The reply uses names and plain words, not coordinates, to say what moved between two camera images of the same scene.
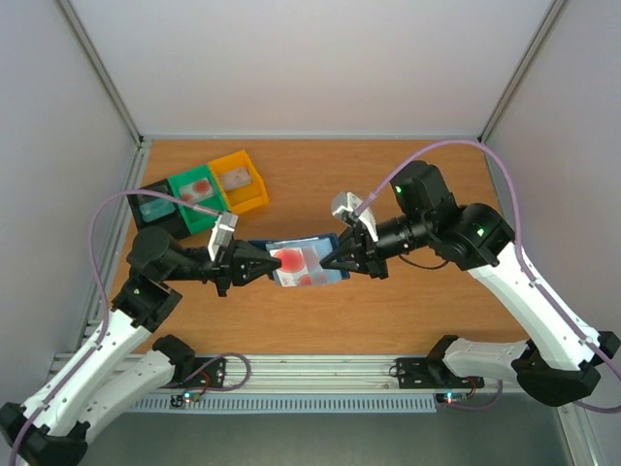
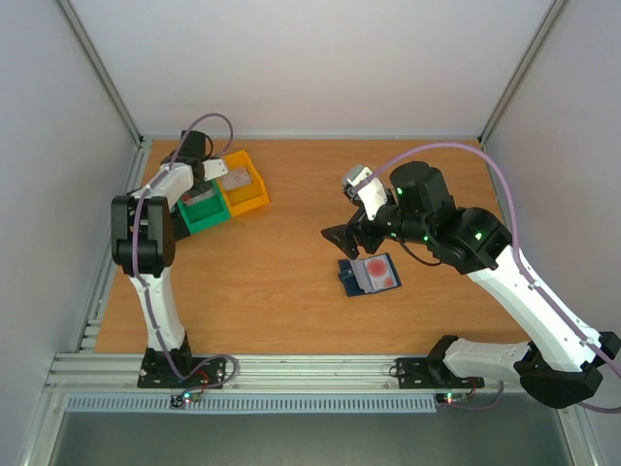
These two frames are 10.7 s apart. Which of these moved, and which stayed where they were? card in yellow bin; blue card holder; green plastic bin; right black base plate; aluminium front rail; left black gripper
Moved: blue card holder; left black gripper
Stayed: aluminium front rail; right black base plate; card in yellow bin; green plastic bin
